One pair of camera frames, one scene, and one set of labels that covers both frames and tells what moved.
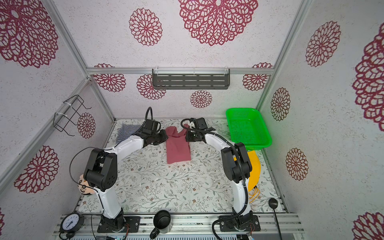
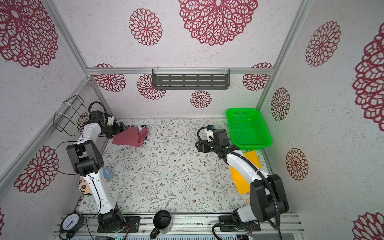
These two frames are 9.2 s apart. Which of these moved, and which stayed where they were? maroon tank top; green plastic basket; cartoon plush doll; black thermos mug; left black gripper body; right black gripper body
Moved: right black gripper body; left black gripper body; maroon tank top
Stayed: green plastic basket; black thermos mug; cartoon plush doll
